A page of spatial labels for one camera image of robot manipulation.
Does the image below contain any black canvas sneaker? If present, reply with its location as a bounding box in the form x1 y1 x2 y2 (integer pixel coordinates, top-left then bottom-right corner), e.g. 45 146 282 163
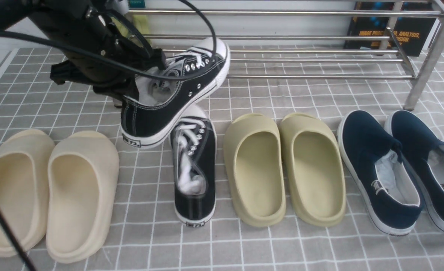
121 38 231 149
169 105 217 228

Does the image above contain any silver metal shoe rack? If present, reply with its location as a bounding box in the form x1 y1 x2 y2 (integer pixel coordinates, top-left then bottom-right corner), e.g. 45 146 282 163
111 0 444 111

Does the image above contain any olive green slipper left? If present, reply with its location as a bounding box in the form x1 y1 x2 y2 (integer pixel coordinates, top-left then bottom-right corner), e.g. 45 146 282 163
223 113 287 227

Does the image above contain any navy slip-on shoe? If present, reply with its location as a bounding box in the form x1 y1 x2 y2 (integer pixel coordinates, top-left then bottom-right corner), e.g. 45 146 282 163
384 110 444 232
337 110 423 237

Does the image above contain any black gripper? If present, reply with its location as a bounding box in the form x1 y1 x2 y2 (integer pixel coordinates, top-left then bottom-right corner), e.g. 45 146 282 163
29 0 167 101

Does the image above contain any black orange-lettered book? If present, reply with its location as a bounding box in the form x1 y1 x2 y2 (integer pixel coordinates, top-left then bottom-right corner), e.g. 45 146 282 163
344 2 436 57

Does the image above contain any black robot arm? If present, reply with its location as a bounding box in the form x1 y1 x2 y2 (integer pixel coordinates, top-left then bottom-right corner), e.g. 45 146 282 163
0 0 166 100

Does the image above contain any cream slipper far left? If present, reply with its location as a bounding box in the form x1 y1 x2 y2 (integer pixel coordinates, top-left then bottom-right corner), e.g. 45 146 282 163
0 129 55 251

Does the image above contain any grey checkered tablecloth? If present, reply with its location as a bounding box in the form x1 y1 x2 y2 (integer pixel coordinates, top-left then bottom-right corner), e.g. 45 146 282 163
0 48 444 271

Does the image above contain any cream slipper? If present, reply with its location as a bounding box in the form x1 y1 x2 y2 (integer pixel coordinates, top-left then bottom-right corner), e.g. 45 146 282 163
0 129 55 251
46 131 120 264

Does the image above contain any blue yellow book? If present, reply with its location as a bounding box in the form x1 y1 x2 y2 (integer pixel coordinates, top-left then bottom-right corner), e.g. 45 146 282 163
107 0 151 47

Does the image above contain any navy slip-on shoe right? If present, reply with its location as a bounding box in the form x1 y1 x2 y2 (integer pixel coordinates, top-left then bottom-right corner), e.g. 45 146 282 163
384 110 444 232

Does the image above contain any black cable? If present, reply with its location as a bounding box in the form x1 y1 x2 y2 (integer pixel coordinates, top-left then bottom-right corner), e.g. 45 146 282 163
0 0 218 271

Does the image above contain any navy slip-on shoe left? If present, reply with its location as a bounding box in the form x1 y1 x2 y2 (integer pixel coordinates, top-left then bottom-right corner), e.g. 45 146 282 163
337 110 423 237

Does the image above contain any olive green slipper right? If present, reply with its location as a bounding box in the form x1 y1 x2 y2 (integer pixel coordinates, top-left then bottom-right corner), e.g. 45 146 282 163
279 113 346 227

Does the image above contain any olive green slipper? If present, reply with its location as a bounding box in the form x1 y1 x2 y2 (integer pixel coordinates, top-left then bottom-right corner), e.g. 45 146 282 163
279 113 346 227
223 113 287 227

